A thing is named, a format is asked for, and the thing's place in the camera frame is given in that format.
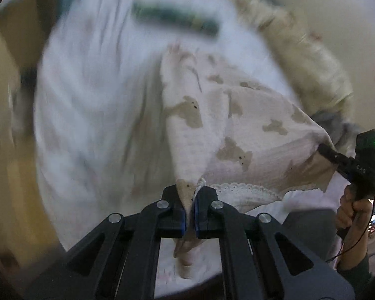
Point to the grey cloth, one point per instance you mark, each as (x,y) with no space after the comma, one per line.
(337,128)

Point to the person's right hand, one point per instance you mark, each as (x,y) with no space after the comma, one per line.
(353,212)

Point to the white bed sheet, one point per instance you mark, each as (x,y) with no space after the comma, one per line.
(100,100)

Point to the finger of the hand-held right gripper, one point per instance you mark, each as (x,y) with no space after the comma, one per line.
(328,153)

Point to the dark green remote control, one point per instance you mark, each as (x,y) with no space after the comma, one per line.
(175,19)

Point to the person's right forearm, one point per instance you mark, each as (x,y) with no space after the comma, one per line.
(356,250)

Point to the bear print pants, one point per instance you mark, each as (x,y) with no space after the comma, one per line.
(237,131)

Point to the beige floral blanket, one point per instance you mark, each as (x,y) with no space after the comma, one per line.
(300,43)

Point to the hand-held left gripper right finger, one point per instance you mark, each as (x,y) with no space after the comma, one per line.
(203,212)

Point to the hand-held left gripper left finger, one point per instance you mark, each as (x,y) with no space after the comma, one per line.
(175,212)

